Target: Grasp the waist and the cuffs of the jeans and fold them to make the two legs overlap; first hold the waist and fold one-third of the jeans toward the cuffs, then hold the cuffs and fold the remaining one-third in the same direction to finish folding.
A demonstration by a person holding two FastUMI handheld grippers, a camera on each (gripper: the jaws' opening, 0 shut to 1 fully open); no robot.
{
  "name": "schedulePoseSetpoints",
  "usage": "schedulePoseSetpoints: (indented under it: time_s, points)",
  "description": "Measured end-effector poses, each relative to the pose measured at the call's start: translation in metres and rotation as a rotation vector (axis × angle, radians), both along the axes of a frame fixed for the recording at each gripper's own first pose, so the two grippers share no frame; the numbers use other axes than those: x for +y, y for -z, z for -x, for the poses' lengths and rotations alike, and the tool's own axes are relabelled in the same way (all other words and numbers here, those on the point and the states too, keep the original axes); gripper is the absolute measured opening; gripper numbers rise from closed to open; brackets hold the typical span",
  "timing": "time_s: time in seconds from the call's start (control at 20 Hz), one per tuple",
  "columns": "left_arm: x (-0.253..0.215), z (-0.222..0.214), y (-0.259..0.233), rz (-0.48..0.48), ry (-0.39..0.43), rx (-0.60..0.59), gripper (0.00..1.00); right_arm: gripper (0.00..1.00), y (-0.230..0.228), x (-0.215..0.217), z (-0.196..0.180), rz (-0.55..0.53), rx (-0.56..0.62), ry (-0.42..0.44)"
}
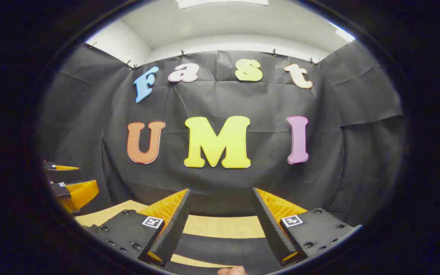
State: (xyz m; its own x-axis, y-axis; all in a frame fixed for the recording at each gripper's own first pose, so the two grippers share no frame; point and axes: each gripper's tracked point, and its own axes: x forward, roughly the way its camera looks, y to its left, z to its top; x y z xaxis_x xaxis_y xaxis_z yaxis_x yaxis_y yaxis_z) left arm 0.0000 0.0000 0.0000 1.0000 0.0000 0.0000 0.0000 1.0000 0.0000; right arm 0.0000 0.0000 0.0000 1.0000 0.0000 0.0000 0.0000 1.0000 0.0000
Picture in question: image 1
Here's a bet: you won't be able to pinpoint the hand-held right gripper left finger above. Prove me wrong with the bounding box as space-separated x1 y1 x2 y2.
84 188 192 267

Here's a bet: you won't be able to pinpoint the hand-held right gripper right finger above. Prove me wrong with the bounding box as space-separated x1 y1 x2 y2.
252 187 362 267

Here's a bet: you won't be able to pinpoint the black jeans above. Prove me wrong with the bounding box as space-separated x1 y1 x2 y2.
167 232 283 275

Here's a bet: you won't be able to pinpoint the black backdrop cloth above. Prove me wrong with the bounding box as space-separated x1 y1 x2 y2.
39 40 408 230

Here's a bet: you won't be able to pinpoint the ceiling light panel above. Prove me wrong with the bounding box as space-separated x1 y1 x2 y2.
329 22 356 42
176 0 269 9

